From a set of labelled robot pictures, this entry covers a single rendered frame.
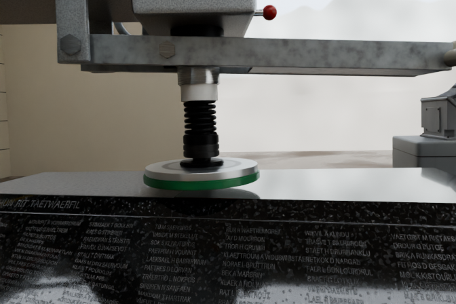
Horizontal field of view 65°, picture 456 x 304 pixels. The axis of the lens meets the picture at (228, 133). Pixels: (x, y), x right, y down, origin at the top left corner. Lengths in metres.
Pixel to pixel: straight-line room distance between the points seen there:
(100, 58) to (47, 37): 6.41
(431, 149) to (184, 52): 1.24
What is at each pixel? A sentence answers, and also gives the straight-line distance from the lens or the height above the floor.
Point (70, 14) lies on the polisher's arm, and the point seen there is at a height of 1.15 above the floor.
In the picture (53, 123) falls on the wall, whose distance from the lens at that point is 6.90.
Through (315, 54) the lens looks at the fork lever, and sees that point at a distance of 0.66.
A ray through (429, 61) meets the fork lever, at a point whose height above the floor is 1.07.
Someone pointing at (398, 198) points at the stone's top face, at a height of 0.85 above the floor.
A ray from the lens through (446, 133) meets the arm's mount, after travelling 1.75.
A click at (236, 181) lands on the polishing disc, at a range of 0.60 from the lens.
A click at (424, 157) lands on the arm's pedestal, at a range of 1.65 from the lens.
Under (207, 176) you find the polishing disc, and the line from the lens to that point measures 0.59.
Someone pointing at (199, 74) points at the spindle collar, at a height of 1.06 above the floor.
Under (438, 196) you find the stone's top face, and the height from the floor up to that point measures 0.85.
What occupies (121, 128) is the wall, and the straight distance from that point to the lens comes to 6.25.
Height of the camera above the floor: 0.99
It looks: 3 degrees down
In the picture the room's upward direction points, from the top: 2 degrees counter-clockwise
